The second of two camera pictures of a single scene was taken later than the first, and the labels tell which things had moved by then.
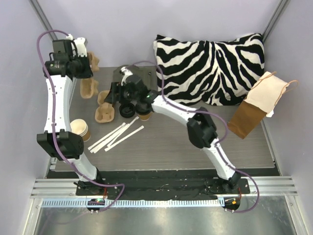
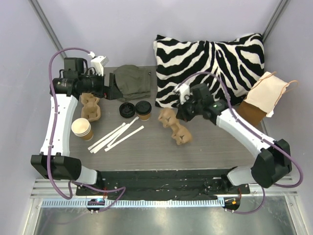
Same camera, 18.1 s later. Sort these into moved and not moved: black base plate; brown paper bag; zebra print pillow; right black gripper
Moved: right black gripper
Not moved: black base plate; brown paper bag; zebra print pillow
